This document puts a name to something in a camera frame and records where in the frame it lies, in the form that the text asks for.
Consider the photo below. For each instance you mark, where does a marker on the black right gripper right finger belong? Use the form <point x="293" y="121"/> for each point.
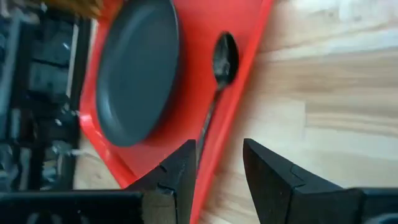
<point x="280" y="193"/>

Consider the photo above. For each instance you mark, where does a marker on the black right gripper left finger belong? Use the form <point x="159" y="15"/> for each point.
<point x="174" y="174"/>

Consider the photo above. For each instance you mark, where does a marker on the dark grey round plate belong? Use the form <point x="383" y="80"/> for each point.
<point x="136" y="71"/>

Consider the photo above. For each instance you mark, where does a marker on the dark metal spoon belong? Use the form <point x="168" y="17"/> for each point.
<point x="225" y="59"/>

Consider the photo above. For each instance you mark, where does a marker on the red plastic tray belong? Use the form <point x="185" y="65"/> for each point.
<point x="199" y="21"/>

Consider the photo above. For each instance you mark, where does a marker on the black table frame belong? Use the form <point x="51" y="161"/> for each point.
<point x="82" y="62"/>

